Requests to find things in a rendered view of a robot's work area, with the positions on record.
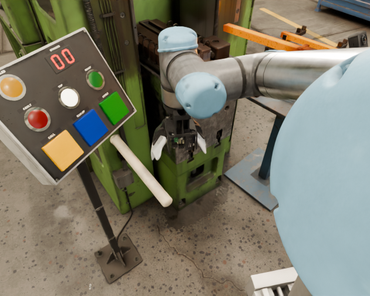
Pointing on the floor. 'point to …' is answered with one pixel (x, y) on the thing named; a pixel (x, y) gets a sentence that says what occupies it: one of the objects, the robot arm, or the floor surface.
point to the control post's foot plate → (113, 275)
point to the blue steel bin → (356, 8)
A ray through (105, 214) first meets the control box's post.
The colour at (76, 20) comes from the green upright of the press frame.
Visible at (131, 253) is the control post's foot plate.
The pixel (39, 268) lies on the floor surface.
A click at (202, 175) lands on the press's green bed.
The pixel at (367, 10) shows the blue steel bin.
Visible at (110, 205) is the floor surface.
